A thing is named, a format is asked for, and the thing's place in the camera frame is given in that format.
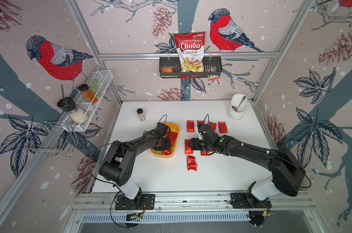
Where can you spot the white wire wall shelf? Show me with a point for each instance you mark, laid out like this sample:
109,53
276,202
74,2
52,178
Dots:
104,77

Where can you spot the yellow plastic storage box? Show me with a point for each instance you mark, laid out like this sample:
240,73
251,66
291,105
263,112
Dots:
174,127

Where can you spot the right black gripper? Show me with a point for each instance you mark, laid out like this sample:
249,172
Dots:
194,143

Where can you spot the white utensil holder cup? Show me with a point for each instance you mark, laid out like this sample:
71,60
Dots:
235,100

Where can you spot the snack packets in basket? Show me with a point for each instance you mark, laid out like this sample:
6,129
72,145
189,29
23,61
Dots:
210,74

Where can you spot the Chuba cassava chips bag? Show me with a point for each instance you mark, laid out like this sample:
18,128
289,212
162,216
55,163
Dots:
190,48

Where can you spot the red tea bags in box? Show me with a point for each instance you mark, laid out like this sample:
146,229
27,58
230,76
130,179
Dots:
172,136

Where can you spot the orange spice jar black lid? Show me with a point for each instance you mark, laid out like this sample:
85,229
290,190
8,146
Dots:
88,94

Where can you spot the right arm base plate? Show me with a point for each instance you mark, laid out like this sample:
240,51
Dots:
248,201

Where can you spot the chrome wire rack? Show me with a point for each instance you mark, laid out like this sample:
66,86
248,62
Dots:
61,139

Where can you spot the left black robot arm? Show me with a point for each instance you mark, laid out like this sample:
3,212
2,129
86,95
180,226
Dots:
119,161

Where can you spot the small glass spice jar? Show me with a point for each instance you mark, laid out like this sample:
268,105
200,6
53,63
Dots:
140,114

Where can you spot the green item on shelf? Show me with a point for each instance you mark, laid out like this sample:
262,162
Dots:
95,87

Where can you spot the red tea bag two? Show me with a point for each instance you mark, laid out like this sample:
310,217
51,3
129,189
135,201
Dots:
213,125

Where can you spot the red tea bag four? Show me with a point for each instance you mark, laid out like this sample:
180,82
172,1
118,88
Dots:
190,126

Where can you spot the red tea bag seven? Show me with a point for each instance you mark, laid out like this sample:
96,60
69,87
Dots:
187,147

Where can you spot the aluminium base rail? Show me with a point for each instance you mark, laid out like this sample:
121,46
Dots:
190,202

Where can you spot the red tea bag eight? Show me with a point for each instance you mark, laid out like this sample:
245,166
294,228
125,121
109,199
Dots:
191,163

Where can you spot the black wire wall basket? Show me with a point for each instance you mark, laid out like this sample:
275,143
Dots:
174,68

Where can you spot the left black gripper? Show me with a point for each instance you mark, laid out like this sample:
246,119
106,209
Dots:
168,140

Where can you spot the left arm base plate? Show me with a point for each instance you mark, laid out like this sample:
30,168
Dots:
141,202

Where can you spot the red tea bag one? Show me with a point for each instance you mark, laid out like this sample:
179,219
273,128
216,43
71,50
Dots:
222,127

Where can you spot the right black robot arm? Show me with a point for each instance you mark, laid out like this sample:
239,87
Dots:
287,174

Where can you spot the glass jar with white grains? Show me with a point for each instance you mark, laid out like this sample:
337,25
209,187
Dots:
77,115

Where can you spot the metal spoon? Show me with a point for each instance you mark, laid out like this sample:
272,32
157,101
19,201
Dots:
236,108

